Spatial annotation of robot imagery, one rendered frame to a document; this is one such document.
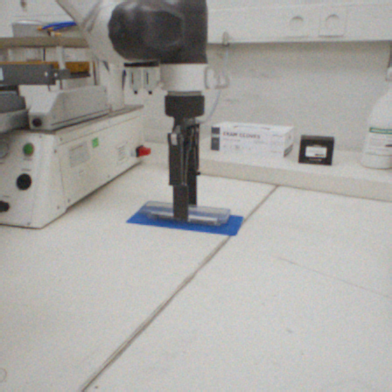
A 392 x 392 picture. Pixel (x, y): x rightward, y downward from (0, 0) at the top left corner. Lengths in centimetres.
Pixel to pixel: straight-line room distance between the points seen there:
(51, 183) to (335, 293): 56
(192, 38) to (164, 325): 45
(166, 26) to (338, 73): 74
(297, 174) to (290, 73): 41
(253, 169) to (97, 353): 69
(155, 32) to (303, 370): 50
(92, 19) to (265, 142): 61
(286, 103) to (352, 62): 22
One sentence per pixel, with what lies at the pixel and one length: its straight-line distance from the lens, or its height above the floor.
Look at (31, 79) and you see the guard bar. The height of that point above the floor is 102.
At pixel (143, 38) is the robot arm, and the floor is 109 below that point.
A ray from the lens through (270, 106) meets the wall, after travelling 131.
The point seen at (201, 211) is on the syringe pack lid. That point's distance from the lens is 76.
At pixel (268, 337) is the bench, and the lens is 49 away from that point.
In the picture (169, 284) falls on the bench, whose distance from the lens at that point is 57.
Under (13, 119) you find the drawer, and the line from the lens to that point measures 81.
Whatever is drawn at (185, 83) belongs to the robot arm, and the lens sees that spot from 67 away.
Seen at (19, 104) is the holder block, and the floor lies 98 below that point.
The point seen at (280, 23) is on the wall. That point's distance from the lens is 125.
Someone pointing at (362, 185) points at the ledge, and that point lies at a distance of 98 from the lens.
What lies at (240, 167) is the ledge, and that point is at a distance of 103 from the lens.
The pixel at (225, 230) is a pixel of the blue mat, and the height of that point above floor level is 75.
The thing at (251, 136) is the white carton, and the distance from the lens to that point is 112.
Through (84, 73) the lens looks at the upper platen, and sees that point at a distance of 104.
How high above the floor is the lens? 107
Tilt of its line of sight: 21 degrees down
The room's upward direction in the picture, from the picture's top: straight up
